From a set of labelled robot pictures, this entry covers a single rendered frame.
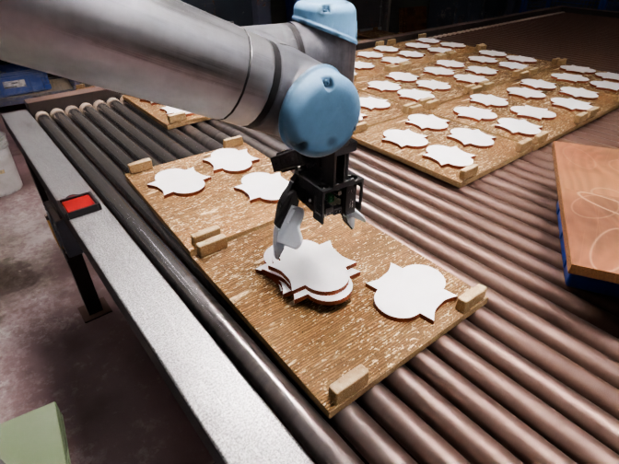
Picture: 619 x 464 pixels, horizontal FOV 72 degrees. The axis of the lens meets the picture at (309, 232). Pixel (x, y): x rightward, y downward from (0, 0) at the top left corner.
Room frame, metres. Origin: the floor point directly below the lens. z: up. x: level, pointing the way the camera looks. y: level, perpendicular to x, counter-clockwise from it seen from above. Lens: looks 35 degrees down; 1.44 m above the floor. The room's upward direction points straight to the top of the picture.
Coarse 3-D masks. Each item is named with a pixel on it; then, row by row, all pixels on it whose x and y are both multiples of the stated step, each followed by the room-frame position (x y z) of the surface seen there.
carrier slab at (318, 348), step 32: (320, 224) 0.75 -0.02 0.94; (224, 256) 0.64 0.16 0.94; (256, 256) 0.64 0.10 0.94; (352, 256) 0.64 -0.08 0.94; (384, 256) 0.64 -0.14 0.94; (416, 256) 0.64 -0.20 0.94; (224, 288) 0.55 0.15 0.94; (256, 288) 0.55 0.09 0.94; (448, 288) 0.55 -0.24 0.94; (256, 320) 0.48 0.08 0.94; (288, 320) 0.48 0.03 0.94; (320, 320) 0.48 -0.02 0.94; (352, 320) 0.48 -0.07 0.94; (384, 320) 0.48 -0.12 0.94; (416, 320) 0.48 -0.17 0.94; (448, 320) 0.48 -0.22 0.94; (288, 352) 0.42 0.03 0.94; (320, 352) 0.42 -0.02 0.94; (352, 352) 0.42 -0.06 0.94; (384, 352) 0.42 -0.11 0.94; (416, 352) 0.42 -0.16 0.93; (320, 384) 0.36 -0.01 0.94
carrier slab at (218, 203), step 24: (168, 168) 1.02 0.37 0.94; (264, 168) 1.02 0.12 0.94; (144, 192) 0.89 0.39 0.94; (216, 192) 0.89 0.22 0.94; (240, 192) 0.89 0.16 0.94; (168, 216) 0.78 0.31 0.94; (192, 216) 0.78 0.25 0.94; (216, 216) 0.78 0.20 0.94; (240, 216) 0.78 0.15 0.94; (264, 216) 0.78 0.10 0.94
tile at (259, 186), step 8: (248, 176) 0.95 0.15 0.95; (256, 176) 0.95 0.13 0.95; (264, 176) 0.95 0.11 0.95; (272, 176) 0.95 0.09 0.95; (280, 176) 0.95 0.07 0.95; (248, 184) 0.91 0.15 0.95; (256, 184) 0.91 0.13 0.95; (264, 184) 0.91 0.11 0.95; (272, 184) 0.91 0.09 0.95; (280, 184) 0.91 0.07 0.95; (248, 192) 0.87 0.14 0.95; (256, 192) 0.87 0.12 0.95; (264, 192) 0.87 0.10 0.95; (272, 192) 0.87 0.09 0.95; (280, 192) 0.87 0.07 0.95; (256, 200) 0.85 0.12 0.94; (264, 200) 0.84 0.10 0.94; (272, 200) 0.84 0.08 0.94
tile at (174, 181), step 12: (180, 168) 0.99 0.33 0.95; (192, 168) 0.99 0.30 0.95; (156, 180) 0.93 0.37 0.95; (168, 180) 0.93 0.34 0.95; (180, 180) 0.93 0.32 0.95; (192, 180) 0.93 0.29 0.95; (204, 180) 0.94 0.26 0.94; (168, 192) 0.87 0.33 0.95; (180, 192) 0.87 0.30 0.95; (192, 192) 0.87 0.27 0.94
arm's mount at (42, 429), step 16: (32, 416) 0.33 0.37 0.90; (48, 416) 0.33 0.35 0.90; (0, 432) 0.31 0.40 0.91; (16, 432) 0.31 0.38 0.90; (32, 432) 0.31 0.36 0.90; (48, 432) 0.31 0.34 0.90; (64, 432) 0.33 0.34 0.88; (0, 448) 0.29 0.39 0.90; (16, 448) 0.29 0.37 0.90; (32, 448) 0.29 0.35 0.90; (48, 448) 0.29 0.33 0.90; (64, 448) 0.30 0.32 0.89
